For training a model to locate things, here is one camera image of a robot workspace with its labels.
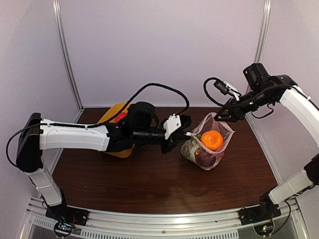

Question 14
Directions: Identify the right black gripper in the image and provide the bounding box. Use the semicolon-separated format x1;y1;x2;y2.
215;87;273;122

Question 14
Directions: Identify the orange plush fruit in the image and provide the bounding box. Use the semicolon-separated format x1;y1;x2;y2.
200;130;224;151

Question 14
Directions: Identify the yellow plastic basket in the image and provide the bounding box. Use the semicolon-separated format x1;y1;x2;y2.
98;103;135;158

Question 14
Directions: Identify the clear zip top bag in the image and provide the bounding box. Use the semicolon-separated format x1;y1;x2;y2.
180;113;235;171

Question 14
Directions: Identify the dark purple plush fruit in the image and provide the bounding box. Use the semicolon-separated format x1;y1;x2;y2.
194;148;216;167

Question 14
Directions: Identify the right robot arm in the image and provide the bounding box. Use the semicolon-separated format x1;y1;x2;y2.
214;63;319;220

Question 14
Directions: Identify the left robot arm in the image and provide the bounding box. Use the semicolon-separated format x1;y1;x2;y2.
11;102;191;221

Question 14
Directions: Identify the red fruit with stem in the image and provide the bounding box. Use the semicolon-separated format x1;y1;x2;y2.
115;112;127;123

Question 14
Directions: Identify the right circuit board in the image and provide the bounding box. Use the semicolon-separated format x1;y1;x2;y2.
254;222;274;237

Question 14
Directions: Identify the circuit board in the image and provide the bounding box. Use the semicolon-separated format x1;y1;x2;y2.
53;222;74;237
254;222;274;237

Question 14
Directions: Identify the left circuit board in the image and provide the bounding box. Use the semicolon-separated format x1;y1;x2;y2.
53;222;74;237

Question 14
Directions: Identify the left black cable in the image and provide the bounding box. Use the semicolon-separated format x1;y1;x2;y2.
47;83;190;130

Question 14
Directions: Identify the black cable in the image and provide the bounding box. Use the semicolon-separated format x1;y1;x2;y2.
203;77;225;107
47;83;190;130

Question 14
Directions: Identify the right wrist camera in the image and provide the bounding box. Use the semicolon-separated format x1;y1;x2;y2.
214;79;241;101

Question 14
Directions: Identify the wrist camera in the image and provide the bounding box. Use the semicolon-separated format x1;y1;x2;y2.
214;79;241;101
161;114;192;140

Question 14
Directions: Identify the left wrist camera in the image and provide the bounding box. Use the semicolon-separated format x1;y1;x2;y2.
161;114;192;140

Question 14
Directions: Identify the right black cable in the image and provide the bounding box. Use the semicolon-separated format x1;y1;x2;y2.
203;77;225;107

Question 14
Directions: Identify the right aluminium frame post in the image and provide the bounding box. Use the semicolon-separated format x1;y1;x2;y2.
254;0;272;63

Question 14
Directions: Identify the aluminium frame post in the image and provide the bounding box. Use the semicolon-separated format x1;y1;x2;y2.
52;0;83;110
254;0;272;63

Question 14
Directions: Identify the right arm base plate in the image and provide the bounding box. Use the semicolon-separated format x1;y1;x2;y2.
238;206;281;226

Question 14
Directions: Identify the front aluminium rail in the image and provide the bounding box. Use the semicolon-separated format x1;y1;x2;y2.
19;196;307;239

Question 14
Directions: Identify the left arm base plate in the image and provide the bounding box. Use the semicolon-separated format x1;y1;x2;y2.
45;204;89;226

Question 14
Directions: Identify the left aluminium frame post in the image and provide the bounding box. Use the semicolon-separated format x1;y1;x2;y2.
52;0;83;110

